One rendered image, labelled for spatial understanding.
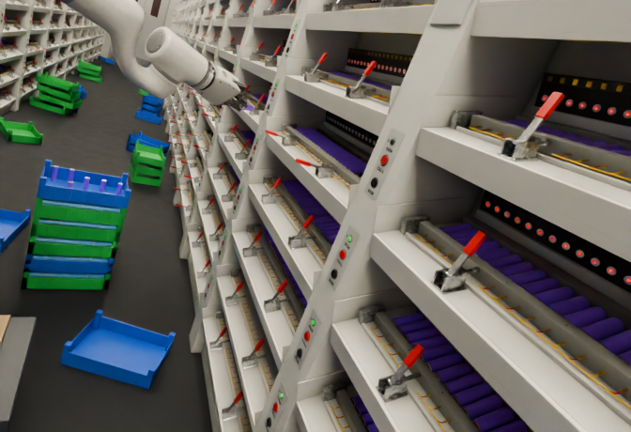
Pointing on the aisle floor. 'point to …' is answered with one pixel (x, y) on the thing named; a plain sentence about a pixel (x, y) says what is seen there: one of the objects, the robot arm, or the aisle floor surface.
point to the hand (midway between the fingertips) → (238, 102)
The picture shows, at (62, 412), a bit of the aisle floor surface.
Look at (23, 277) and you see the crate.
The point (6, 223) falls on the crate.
